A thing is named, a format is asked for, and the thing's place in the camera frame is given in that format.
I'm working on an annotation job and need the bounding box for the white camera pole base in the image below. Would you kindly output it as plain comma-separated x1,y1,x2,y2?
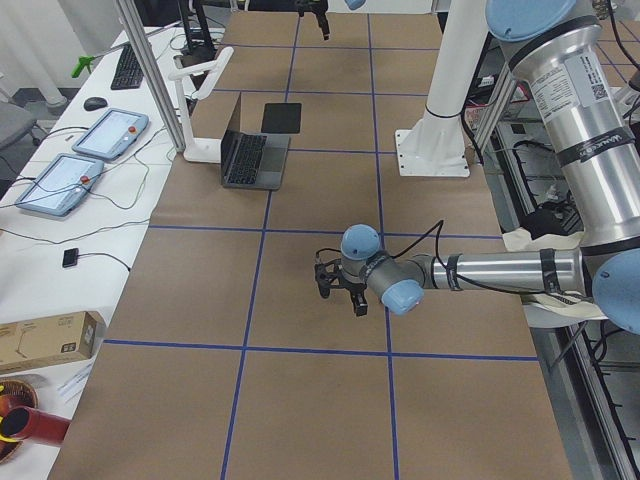
395,0,488,178

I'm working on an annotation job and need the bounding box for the cardboard box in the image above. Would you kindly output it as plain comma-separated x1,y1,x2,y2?
1,311,105,374

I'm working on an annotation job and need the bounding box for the blue teach pendant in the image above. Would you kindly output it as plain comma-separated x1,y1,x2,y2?
14,154,104,217
72,108,149,161

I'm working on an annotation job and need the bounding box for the blue teach pendant near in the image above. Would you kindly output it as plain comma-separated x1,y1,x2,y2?
14,154,104,217

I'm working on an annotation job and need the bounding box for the silver laptop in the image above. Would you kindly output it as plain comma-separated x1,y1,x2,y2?
221,94,290,191

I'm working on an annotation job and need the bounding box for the blue teach pendant far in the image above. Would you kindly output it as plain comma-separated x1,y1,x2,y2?
72,108,149,161

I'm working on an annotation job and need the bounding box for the black mouse pad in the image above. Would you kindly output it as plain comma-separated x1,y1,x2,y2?
261,103,302,134

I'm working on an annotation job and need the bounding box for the small black puck device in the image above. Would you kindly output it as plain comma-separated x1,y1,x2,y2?
62,248,80,268

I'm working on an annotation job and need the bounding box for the black desk mouse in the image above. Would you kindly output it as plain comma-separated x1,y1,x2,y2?
83,96,108,112

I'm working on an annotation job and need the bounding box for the person in cream sweater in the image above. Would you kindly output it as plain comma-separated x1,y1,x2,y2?
502,209,605,328

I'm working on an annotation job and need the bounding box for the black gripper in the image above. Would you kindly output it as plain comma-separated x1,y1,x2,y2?
333,259,368,317

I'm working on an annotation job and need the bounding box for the aluminium frame post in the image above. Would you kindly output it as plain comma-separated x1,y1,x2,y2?
114,0,186,153

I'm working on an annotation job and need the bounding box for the black keyboard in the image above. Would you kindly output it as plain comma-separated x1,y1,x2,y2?
110,44,144,90

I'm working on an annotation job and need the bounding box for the red bottle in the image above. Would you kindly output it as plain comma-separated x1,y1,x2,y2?
1,406,71,447

